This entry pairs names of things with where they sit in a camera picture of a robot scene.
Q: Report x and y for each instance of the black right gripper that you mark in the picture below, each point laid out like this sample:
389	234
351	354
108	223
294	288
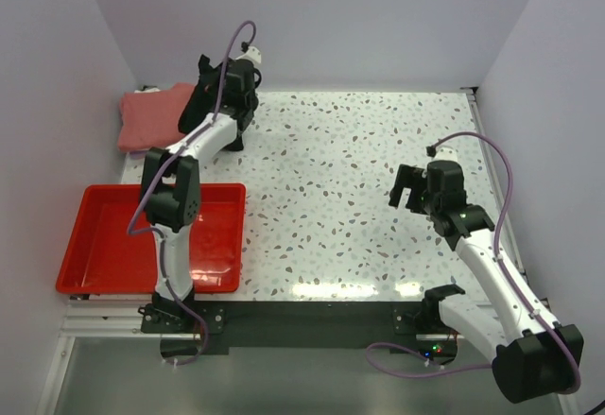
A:
408	177

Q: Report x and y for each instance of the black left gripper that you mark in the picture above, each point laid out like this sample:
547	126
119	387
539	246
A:
227	67

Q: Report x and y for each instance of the black t shirt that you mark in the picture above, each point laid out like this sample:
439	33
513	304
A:
203	99

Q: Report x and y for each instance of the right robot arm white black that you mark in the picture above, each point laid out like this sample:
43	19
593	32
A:
530	352

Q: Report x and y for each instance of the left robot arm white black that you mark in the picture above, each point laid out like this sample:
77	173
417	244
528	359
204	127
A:
214	118

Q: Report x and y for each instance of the folded pink t shirt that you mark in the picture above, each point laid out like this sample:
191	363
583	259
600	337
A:
150	118

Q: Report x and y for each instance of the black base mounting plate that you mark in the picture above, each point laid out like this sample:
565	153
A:
300	325

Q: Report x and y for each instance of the red plastic tray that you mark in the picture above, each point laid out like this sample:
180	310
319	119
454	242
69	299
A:
102	259

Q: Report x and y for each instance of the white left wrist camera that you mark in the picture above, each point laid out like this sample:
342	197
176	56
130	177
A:
250	53

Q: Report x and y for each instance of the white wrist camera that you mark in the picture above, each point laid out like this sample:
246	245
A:
250	53
442	153

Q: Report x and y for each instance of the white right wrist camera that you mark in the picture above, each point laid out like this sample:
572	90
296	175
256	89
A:
442	153

